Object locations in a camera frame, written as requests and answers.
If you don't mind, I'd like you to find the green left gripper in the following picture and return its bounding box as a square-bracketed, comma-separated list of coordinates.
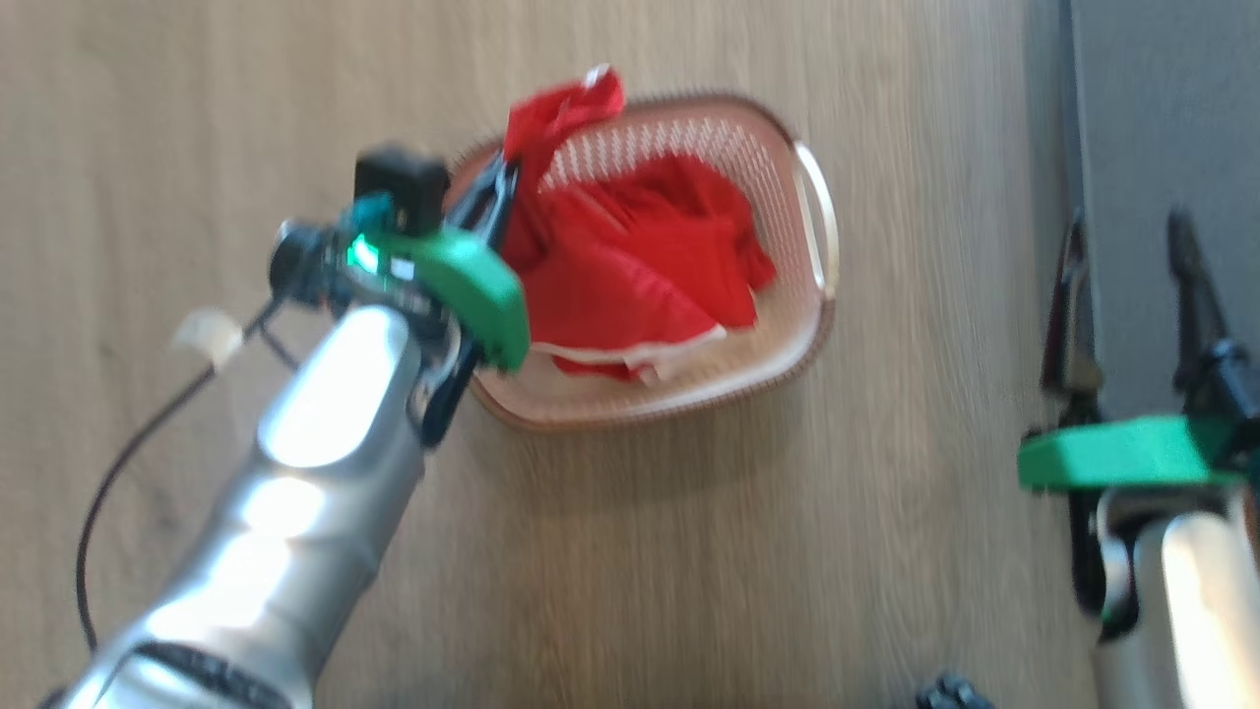
[269, 155, 534, 449]

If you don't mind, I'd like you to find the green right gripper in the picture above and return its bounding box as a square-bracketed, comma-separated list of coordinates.
[1017, 207, 1260, 495]

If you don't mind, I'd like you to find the red and white garment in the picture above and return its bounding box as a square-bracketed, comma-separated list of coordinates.
[500, 64, 779, 385]

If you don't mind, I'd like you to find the white perforated laundry basket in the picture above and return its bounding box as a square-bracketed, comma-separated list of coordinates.
[440, 92, 841, 434]

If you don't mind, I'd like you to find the grey fabric sofa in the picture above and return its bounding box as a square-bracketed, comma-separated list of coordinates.
[1024, 0, 1260, 419]

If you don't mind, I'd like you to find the large grey roller omni wheel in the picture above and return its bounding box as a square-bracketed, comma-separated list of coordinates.
[915, 673, 997, 709]

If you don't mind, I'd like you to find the white cable tag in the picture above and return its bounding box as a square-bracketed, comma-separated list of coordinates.
[170, 307, 245, 370]

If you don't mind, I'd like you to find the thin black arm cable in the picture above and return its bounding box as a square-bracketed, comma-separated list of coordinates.
[75, 295, 301, 656]

